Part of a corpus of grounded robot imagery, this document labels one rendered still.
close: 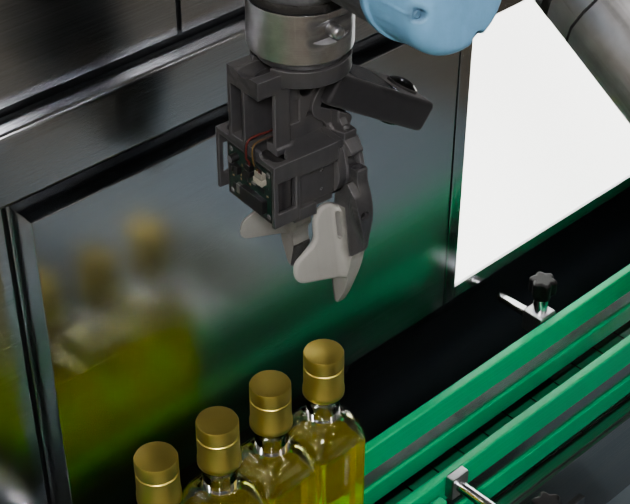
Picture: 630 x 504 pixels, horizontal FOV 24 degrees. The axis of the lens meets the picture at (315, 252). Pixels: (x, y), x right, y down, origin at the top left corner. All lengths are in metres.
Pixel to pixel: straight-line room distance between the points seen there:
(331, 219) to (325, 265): 0.04
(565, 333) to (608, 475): 0.16
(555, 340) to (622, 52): 0.70
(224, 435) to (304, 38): 0.33
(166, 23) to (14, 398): 0.33
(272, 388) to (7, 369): 0.21
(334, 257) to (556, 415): 0.47
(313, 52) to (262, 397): 0.31
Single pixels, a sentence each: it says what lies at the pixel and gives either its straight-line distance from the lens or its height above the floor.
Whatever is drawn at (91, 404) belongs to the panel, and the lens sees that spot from 1.23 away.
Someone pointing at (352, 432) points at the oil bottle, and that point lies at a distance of 1.24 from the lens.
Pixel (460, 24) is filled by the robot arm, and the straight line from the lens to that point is 0.87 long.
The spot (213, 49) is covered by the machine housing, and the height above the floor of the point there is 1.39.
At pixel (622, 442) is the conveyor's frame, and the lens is 1.61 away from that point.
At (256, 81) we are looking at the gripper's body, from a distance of 0.98.
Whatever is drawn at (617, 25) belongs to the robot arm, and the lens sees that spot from 0.92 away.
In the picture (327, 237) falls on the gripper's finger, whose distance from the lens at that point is 1.07.
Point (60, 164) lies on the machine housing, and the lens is 1.09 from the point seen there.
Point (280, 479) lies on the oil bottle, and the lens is 1.20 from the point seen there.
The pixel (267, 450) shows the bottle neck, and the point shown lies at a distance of 1.20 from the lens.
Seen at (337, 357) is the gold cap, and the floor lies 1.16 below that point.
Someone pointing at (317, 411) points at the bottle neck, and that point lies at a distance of 1.22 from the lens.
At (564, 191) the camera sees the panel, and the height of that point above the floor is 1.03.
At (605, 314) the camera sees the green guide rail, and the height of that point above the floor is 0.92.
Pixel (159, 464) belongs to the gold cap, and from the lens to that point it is 1.11.
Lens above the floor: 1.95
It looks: 37 degrees down
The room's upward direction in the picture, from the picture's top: straight up
